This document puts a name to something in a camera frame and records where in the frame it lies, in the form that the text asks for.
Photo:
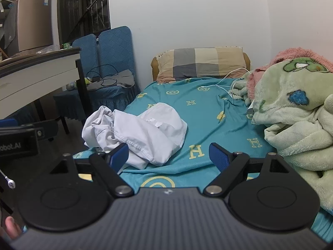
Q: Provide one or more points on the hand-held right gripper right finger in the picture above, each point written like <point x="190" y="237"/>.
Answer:
<point x="218" y="157"/>

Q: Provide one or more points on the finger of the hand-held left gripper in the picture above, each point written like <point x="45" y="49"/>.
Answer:
<point x="48" y="130"/>

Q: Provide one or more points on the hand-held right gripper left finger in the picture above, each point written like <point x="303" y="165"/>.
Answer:
<point x="119" y="156"/>

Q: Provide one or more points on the white t-shirt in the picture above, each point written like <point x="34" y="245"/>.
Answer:
<point x="145" y="132"/>

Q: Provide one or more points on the person's left hand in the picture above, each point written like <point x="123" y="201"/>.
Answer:
<point x="11" y="228"/>

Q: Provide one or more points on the teal printed bed sheet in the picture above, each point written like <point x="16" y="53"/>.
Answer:
<point x="203" y="114"/>

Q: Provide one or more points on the white and dark table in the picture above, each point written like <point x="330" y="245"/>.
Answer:
<point x="31" y="78"/>

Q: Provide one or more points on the yellow-green plush toy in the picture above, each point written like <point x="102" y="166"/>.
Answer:
<point x="88" y="81"/>

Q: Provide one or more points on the black charger adapter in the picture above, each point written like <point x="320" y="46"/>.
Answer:
<point x="96" y="79"/>

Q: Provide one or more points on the grey cloth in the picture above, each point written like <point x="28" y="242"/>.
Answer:
<point x="124" y="78"/>

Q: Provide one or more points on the clear plastic bag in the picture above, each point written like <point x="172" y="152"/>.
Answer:
<point x="39" y="50"/>

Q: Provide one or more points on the green plush blanket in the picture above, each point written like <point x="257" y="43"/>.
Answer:
<point x="294" y="125"/>

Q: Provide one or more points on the blue fabric covered chair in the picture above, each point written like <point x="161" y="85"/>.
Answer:
<point x="114" y="47"/>
<point x="85" y="49"/>

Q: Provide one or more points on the brown cushion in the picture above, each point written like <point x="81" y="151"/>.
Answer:
<point x="154" y="70"/>

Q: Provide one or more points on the checkered pillow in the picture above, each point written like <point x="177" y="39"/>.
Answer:
<point x="197" y="62"/>

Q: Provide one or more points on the pink plush blanket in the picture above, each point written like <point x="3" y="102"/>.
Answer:
<point x="291" y="54"/>

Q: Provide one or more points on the dark window with grille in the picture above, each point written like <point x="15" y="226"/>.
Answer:
<point x="78" y="5"/>

